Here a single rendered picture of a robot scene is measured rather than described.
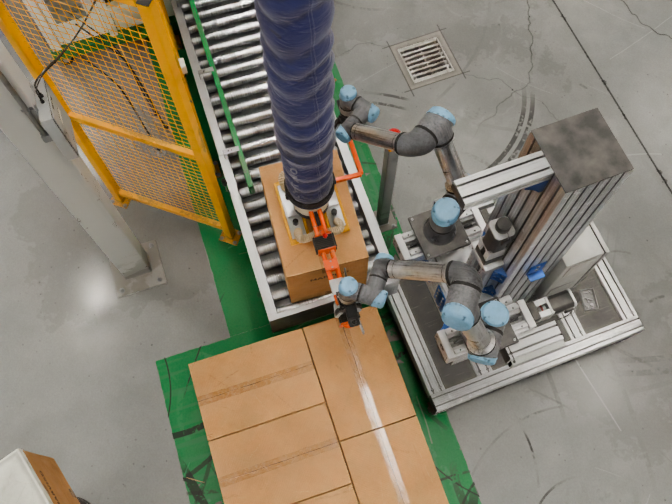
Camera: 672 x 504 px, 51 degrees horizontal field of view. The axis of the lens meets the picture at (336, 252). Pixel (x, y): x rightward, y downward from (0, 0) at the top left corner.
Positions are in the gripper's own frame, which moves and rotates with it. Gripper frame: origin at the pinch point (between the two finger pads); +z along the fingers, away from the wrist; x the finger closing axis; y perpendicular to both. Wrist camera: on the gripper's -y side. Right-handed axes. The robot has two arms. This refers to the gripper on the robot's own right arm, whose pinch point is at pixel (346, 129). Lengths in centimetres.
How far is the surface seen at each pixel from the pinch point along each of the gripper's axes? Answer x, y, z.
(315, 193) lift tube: -26, 40, -22
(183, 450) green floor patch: -125, 108, 108
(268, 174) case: -41.5, 6.3, 12.8
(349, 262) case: -17, 62, 13
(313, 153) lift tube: -26, 41, -59
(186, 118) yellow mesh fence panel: -71, -7, -31
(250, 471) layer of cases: -87, 135, 53
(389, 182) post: 22, 10, 50
